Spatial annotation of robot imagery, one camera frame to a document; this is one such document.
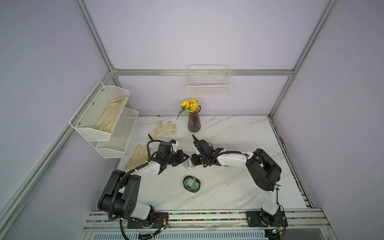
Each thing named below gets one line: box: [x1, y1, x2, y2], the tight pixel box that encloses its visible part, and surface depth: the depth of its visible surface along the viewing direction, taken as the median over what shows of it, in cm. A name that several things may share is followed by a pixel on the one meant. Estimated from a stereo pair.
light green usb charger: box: [186, 178, 197, 188], surface depth 86 cm
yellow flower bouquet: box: [176, 97, 201, 121], surface depth 95 cm
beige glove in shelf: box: [93, 96, 128, 134], surface depth 80 cm
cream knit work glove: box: [148, 120, 178, 140], surface depth 113 cm
